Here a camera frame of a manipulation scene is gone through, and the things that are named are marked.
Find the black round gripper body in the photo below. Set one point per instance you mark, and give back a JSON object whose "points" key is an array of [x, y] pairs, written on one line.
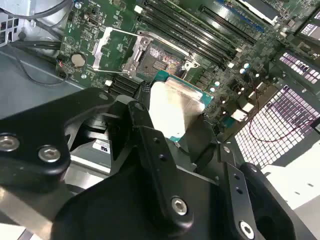
{"points": [[112, 212]]}

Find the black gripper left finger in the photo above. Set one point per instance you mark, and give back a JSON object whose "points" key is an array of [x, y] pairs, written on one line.
{"points": [[32, 130]]}

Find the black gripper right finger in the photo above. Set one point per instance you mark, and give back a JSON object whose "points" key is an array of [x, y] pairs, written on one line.
{"points": [[237, 190]]}

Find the silver topped CPU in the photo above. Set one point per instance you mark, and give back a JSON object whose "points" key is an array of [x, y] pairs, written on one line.
{"points": [[180, 105]]}

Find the metal socket cover frame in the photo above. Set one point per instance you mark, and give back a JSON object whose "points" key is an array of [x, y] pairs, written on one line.
{"points": [[99, 51]]}

